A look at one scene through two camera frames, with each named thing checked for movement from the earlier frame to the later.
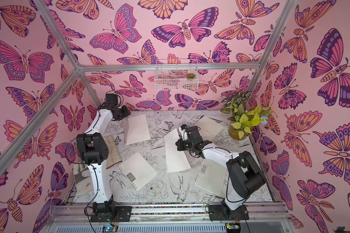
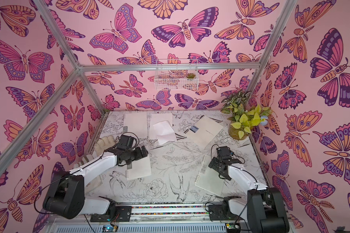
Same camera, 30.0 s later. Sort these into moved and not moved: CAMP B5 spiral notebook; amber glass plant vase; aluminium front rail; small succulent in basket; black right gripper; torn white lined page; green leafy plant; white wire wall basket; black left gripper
Moved: black left gripper; torn white lined page; black right gripper
Not moved: CAMP B5 spiral notebook; green leafy plant; amber glass plant vase; white wire wall basket; small succulent in basket; aluminium front rail
